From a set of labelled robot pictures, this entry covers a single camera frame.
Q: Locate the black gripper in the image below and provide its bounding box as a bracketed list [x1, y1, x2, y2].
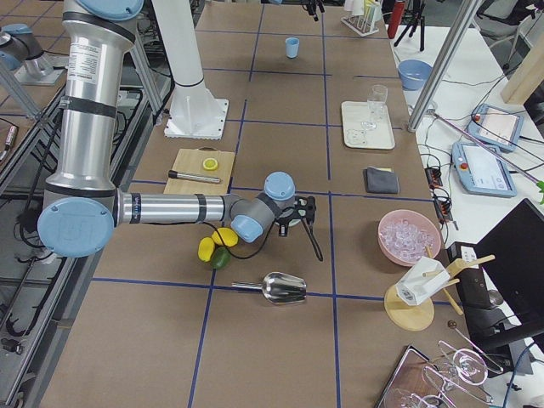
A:
[275, 195, 316, 236]
[302, 0, 323, 20]

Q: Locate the light blue plastic cup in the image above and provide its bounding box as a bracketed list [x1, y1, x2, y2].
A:
[285, 37, 300, 59]

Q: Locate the steel ice scoop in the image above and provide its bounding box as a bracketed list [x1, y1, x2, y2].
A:
[231, 272, 307, 304]

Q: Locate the pink bowl of ice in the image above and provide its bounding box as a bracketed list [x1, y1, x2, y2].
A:
[377, 209, 442, 267]

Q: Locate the blue bowl with fork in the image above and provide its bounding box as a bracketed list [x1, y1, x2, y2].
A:
[398, 59, 433, 91]

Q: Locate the grey folded cloth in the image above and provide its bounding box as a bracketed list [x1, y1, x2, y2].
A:
[363, 167, 400, 194]

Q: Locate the whole yellow lemon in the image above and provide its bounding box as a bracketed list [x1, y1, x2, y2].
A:
[211, 227, 239, 247]

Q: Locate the red bottle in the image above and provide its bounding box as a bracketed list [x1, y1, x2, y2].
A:
[388, 0, 405, 39]

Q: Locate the green lime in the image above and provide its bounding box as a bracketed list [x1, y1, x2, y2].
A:
[210, 246, 231, 270]

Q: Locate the white bear serving tray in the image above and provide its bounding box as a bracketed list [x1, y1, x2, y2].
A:
[341, 101, 395, 150]

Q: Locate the lemon half slice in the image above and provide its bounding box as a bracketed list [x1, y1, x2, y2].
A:
[201, 157, 219, 171]

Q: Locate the clear wine glass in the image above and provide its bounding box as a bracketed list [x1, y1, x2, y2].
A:
[361, 84, 388, 130]

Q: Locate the wooden cutting board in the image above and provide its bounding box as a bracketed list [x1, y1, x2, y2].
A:
[164, 149, 235, 196]

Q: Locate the wooden round stand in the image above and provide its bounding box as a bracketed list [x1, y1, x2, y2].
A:
[384, 255, 496, 332]

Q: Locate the blue teach pendant tablet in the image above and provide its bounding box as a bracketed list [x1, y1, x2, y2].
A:
[466, 104, 524, 152]

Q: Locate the black laptop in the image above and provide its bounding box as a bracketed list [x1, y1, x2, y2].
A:
[457, 199, 543, 350]

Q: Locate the white wire cup rack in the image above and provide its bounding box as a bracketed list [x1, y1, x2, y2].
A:
[341, 0, 382, 37]

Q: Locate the black camera tripod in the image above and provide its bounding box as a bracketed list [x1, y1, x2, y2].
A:
[394, 0, 426, 52]

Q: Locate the aluminium frame post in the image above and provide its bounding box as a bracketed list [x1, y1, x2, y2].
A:
[407, 0, 481, 133]

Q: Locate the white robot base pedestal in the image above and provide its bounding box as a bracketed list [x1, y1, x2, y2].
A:
[152, 0, 229, 140]

